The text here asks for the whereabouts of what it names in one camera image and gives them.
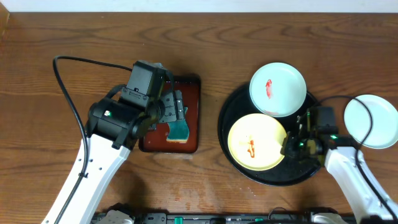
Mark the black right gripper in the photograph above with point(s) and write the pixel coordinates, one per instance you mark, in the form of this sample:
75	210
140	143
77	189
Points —
288	148

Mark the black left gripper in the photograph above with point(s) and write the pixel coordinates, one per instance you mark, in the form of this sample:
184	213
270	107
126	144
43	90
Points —
176	107

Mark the green scouring sponge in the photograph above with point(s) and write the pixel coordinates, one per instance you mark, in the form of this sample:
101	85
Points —
178	131

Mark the yellow plate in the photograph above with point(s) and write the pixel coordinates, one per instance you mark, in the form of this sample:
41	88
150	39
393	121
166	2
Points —
255	141

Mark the pale green plate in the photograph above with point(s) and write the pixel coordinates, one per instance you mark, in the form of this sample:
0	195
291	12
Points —
277	89
371	120

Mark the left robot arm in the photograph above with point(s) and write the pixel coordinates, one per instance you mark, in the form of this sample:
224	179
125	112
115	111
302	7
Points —
112	131

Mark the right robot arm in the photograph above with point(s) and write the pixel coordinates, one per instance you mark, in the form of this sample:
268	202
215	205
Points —
345	162

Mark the round black serving tray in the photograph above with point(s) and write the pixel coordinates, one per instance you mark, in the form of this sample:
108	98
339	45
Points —
287	172

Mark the black rectangular water tray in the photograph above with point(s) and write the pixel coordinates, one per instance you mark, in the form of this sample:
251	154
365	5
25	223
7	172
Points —
155	141

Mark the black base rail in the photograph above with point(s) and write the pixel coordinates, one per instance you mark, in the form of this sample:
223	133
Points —
121	213

